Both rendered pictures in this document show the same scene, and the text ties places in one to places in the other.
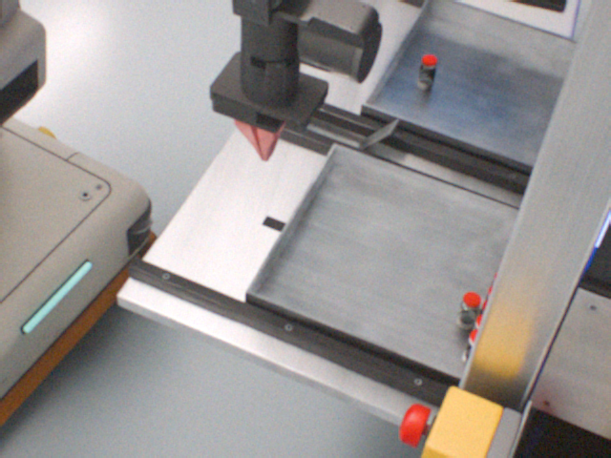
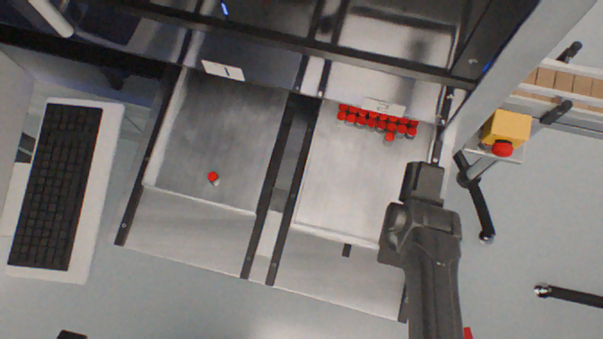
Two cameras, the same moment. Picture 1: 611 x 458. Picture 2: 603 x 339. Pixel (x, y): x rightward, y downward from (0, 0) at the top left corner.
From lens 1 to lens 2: 0.95 m
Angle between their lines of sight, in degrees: 41
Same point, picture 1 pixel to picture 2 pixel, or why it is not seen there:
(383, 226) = (334, 190)
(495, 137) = (251, 136)
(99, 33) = not seen: outside the picture
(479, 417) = (505, 118)
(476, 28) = (158, 154)
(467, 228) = (324, 146)
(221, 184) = (325, 287)
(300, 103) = not seen: hidden behind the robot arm
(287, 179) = (311, 248)
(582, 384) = not seen: hidden behind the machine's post
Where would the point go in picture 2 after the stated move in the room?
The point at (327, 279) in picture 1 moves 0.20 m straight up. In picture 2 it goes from (378, 214) to (390, 196)
